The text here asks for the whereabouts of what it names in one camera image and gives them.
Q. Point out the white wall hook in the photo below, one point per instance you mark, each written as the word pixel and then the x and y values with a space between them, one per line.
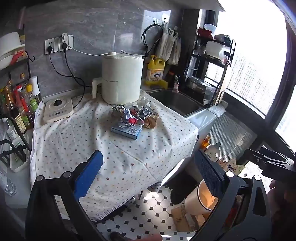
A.
pixel 161 18

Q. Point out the red wrapper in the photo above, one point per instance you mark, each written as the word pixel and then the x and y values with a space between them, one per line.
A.
pixel 133 120

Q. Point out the person's right hand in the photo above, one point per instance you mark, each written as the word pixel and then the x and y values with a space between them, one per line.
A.
pixel 282 199

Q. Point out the white spray bottle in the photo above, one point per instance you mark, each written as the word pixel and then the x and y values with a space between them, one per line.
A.
pixel 10 131

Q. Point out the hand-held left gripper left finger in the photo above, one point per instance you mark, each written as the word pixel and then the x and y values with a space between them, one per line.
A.
pixel 89 173

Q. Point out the white air fryer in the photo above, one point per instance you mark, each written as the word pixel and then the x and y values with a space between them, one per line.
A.
pixel 120 78

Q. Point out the black dish rack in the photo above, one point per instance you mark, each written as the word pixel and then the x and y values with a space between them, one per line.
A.
pixel 227 76

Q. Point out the silver foil wrapper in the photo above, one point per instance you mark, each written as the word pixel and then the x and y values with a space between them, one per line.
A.
pixel 120 110
pixel 126 122
pixel 148 113

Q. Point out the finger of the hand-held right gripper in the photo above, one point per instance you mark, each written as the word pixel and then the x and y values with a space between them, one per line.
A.
pixel 254 153
pixel 269 152

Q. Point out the white plastic tray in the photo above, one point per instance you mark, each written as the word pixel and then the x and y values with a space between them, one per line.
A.
pixel 18 162

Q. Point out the dark sauce bottle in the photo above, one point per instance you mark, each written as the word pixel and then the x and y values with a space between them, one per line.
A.
pixel 17 118

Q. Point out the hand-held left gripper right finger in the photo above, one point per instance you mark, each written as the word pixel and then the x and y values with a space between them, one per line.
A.
pixel 209 172

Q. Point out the steel pot with lid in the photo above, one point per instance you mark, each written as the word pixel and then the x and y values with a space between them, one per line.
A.
pixel 197 84

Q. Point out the brown crumpled paper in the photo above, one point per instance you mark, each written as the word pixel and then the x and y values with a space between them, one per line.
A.
pixel 152 121

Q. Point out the white tissue paper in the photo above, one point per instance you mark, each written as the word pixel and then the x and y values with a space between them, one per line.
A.
pixel 143 101

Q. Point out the sink faucet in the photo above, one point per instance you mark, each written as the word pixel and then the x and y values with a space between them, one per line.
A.
pixel 177 83

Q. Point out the printed snack bag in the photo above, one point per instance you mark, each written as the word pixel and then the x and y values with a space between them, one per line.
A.
pixel 229 167

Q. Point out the clear water bottle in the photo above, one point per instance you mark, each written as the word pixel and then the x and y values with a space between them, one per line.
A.
pixel 8 184

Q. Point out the black bag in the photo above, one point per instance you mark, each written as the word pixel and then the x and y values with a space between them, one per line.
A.
pixel 182 190

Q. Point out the white detergent bottle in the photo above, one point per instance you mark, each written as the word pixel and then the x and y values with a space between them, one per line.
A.
pixel 214 153

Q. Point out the cardboard box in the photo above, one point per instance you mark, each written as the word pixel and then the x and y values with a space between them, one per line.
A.
pixel 185 220

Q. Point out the yellow dish soap bottle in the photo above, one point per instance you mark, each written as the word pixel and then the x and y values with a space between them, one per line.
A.
pixel 155 69

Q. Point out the white plastic bag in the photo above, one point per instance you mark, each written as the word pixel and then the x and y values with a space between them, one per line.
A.
pixel 217 110

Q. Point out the cream electric kettle base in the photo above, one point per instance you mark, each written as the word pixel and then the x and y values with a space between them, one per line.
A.
pixel 57 111

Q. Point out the floral white tablecloth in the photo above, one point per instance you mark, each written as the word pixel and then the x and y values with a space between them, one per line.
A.
pixel 81 143

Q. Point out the small blue carton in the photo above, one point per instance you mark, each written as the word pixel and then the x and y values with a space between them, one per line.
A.
pixel 126 132

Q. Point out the white cap bottle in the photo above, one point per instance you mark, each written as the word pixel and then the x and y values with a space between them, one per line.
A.
pixel 35 88

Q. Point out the clear plastic container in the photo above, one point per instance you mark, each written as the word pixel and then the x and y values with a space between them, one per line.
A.
pixel 210 27

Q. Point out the cream waste bin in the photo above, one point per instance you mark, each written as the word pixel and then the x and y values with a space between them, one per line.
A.
pixel 196 199

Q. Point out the stacked white bowls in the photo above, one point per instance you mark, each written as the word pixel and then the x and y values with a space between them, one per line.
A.
pixel 10 46

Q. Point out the orange bottle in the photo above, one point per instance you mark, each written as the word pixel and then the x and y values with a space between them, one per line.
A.
pixel 205 143

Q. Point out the white wall socket panel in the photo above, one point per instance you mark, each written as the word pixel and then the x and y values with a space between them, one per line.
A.
pixel 69 41

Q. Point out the steel sink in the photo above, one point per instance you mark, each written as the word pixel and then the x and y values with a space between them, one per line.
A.
pixel 180 104

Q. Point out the red label bottle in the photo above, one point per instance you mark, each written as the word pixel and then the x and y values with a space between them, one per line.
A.
pixel 25 109

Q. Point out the black condiment rack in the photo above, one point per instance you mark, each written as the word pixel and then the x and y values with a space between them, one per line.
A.
pixel 29 67

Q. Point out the yellow sponge holder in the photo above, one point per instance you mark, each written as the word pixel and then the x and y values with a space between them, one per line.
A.
pixel 160 83

